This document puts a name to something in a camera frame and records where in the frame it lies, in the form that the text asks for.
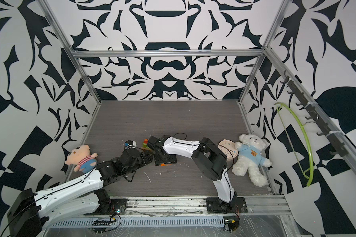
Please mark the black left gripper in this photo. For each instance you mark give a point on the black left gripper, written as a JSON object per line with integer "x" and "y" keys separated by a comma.
{"x": 150, "y": 158}

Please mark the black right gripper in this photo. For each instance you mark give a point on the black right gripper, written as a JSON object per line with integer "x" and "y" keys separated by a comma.
{"x": 170, "y": 159}

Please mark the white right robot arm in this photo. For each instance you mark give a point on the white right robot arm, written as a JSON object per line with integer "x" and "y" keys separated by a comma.
{"x": 210, "y": 160}

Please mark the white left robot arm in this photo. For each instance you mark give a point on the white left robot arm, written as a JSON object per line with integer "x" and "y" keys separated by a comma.
{"x": 33, "y": 212}

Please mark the pink pig plush toy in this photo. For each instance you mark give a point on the pink pig plush toy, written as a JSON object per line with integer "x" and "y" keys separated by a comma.
{"x": 82, "y": 158}

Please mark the white teddy bear plush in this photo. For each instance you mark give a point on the white teddy bear plush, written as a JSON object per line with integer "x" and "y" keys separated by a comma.
{"x": 250, "y": 158}

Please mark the green plastic hoop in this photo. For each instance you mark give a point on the green plastic hoop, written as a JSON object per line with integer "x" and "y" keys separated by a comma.
{"x": 307, "y": 173}

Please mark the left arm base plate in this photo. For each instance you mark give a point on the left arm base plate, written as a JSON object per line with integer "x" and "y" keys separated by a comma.
{"x": 111, "y": 207}

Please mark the white cable duct strip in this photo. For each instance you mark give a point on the white cable duct strip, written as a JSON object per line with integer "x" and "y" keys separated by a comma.
{"x": 194, "y": 221}

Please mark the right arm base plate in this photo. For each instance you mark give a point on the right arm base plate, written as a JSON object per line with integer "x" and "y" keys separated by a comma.
{"x": 237, "y": 205}

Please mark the black wall hook rack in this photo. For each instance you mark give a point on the black wall hook rack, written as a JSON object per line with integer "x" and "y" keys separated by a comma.
{"x": 308, "y": 104}

